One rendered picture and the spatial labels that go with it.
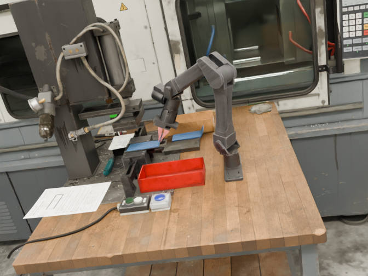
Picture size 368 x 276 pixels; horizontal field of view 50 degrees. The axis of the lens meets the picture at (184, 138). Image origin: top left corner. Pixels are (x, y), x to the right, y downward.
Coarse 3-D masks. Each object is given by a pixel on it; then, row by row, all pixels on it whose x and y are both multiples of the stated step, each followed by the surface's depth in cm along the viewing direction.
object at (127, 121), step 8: (128, 96) 163; (104, 104) 171; (112, 104) 170; (120, 104) 167; (128, 104) 165; (136, 104) 162; (80, 112) 167; (88, 112) 164; (96, 112) 164; (104, 112) 164; (112, 112) 164; (128, 112) 163; (136, 112) 166; (144, 112) 174; (120, 120) 160; (128, 120) 159; (136, 120) 159; (120, 128) 159; (128, 128) 159; (136, 128) 159
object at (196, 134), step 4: (192, 132) 191; (196, 132) 191; (200, 132) 189; (172, 136) 191; (176, 136) 190; (188, 136) 188; (192, 136) 187; (196, 136) 186; (200, 136) 185; (172, 140) 187; (176, 140) 187
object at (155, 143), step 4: (132, 144) 175; (136, 144) 174; (140, 144) 173; (144, 144) 172; (148, 144) 171; (152, 144) 170; (156, 144) 169; (128, 148) 171; (132, 148) 170; (136, 148) 169
